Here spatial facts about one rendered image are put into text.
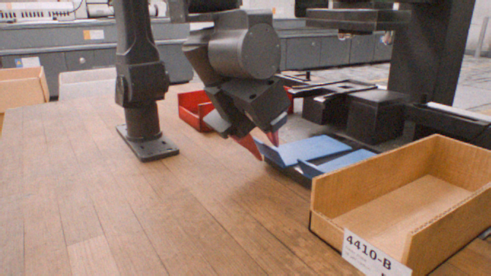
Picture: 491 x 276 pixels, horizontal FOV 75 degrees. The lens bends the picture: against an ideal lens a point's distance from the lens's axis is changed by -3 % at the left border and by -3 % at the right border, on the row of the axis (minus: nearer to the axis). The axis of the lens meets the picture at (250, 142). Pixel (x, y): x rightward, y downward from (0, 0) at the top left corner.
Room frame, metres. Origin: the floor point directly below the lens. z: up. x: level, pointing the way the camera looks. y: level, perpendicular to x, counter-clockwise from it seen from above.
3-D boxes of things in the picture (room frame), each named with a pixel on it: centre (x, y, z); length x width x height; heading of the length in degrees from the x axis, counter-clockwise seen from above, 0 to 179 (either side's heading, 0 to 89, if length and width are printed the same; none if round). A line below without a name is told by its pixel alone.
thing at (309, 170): (0.43, -0.15, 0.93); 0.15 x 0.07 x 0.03; 127
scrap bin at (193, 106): (0.76, 0.03, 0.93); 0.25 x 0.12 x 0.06; 123
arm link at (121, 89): (0.60, 0.20, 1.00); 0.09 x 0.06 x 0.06; 131
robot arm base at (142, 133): (0.60, 0.21, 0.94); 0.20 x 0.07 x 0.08; 33
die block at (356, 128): (0.69, -0.22, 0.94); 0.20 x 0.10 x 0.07; 33
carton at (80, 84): (2.67, 1.27, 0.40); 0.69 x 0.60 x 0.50; 29
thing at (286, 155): (0.50, -0.09, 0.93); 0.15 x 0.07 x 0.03; 120
